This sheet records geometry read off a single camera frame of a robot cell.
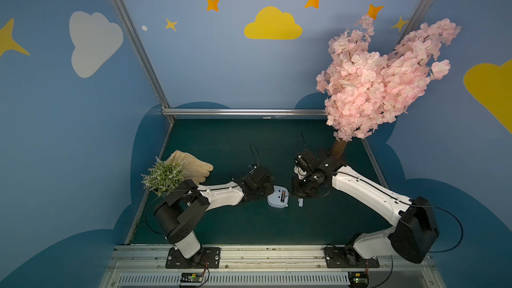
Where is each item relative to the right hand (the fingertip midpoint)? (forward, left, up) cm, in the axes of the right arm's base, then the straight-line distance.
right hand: (292, 194), depth 81 cm
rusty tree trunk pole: (+24, -23, +2) cm, 33 cm away
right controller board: (-26, -25, -13) cm, 39 cm away
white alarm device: (+1, +5, -6) cm, 8 cm away
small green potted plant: (0, +52, +9) cm, 53 cm away
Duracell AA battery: (+2, +3, -7) cm, 8 cm away
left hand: (+6, +7, -6) cm, 11 cm away
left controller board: (-30, +37, -10) cm, 49 cm away
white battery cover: (+1, -5, -9) cm, 11 cm away
